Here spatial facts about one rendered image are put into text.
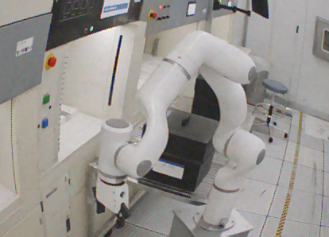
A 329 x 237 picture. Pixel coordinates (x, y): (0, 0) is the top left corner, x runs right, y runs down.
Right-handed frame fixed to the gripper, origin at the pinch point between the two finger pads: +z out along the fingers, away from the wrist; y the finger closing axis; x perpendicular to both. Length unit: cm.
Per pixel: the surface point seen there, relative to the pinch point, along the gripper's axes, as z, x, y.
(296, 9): -58, -476, 180
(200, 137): 0, -73, 28
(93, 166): 25, -45, 64
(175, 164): 13, -66, 33
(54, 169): 16, -14, 55
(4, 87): -33, 23, 37
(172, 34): -8, -192, 162
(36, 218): 33, 5, 46
